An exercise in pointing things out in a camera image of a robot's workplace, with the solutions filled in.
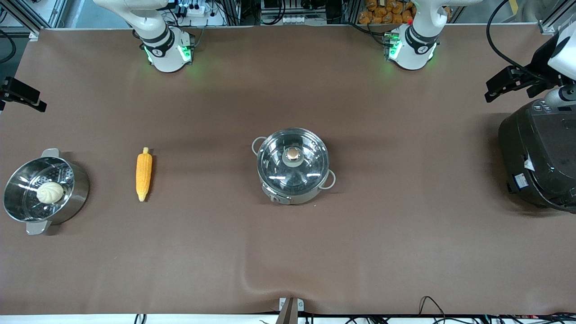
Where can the pile of orange snacks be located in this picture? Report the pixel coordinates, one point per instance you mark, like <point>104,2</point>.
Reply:
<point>387,12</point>

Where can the brown table mat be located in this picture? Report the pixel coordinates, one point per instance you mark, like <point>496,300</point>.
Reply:
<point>288,252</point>

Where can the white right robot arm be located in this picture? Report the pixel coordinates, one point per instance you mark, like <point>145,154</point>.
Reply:
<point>164,47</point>

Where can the white steamed bun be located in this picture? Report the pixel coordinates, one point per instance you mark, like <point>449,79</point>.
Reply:
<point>49,192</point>

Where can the yellow corn cob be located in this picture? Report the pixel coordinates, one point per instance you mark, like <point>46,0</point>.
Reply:
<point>144,173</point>

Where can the white power strip with plugs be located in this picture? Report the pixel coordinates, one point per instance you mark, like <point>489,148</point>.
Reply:
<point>202,15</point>

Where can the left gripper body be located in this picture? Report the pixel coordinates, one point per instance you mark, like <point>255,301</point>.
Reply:
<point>541,61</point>

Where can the glass lid with knob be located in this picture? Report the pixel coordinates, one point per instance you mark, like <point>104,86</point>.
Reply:
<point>292,162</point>

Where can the long white power strip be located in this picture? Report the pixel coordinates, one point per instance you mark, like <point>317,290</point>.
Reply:
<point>303,20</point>

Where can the metal table clamp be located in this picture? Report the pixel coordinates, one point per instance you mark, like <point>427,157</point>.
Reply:
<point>291,308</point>

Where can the steel steamer pot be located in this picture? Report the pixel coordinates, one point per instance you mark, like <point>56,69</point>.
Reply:
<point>76,189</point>

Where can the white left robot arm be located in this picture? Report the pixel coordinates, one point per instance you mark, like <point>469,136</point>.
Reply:
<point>414,45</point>

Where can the black rice cooker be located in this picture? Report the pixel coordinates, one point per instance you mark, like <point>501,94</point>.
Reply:
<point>540,153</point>

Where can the aluminium frame profile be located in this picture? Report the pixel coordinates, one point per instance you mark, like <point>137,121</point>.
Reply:
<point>546,27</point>
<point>33,33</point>

